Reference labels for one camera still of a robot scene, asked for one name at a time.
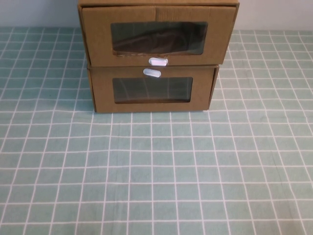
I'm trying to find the lower cardboard drawer with window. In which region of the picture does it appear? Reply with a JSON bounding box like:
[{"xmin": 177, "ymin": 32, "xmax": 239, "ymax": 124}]
[{"xmin": 87, "ymin": 64, "xmax": 220, "ymax": 114}]

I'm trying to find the cardboard drawer with small window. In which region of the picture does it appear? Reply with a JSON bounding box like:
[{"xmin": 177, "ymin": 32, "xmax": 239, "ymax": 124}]
[{"xmin": 90, "ymin": 66, "xmax": 215, "ymax": 113}]

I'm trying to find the white plastic drawer handle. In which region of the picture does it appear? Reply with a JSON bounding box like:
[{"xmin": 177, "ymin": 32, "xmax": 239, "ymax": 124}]
[
  {"xmin": 148, "ymin": 57, "xmax": 169, "ymax": 67},
  {"xmin": 143, "ymin": 68, "xmax": 162, "ymax": 78}
]

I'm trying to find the cardboard drawer with large window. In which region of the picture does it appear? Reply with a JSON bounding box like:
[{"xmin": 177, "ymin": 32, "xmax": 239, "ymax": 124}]
[{"xmin": 81, "ymin": 5, "xmax": 237, "ymax": 67}]

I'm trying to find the green checked tablecloth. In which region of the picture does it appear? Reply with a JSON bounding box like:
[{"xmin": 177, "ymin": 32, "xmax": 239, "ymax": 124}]
[{"xmin": 0, "ymin": 25, "xmax": 313, "ymax": 235}]

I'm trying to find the cardboard sleeve of handled drawer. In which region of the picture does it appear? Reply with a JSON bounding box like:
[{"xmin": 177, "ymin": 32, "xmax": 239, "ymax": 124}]
[{"xmin": 77, "ymin": 0, "xmax": 241, "ymax": 66}]

